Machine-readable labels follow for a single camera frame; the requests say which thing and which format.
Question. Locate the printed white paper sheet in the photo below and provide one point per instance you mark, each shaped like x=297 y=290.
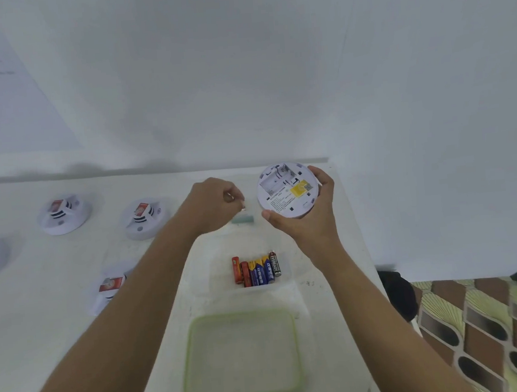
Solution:
x=10 y=110

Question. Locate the person's left hand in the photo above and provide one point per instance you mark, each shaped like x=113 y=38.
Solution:
x=210 y=206

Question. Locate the person's right hand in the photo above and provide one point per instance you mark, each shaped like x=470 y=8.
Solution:
x=315 y=234

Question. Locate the large green-rimmed clear lid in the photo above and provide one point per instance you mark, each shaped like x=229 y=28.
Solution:
x=240 y=356

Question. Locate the person's right forearm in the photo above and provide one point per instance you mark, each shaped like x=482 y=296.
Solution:
x=385 y=326

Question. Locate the black rounded object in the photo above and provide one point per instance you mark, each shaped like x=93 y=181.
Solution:
x=400 y=294

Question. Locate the large clear plastic container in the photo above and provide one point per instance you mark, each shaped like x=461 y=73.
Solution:
x=211 y=273

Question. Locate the person's left forearm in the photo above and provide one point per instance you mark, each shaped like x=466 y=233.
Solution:
x=117 y=329

